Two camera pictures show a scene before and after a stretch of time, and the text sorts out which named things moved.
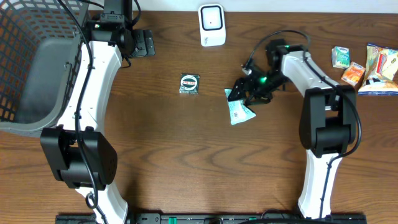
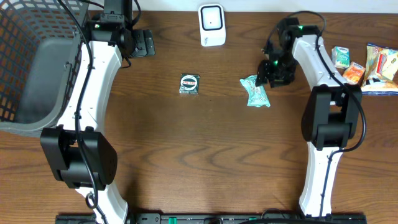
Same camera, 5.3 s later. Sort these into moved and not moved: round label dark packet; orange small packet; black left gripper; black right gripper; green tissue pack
Moved: black right gripper
Not moved: round label dark packet; green tissue pack; black left gripper; orange small packet
